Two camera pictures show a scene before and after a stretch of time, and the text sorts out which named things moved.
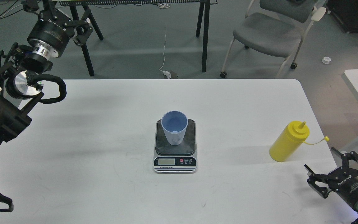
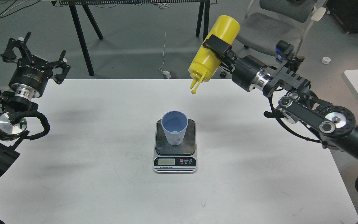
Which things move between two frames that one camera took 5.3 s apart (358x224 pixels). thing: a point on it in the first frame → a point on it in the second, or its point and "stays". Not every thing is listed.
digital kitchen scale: [175, 159] stays
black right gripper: [343, 180] → [248, 72]
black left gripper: [52, 28] → [27, 80]
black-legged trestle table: [72, 3] stays
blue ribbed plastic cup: [174, 123] stays
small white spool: [326, 60] stays
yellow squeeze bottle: [288, 141] → [205, 62]
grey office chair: [275, 28] stays
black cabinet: [356, 16] stays
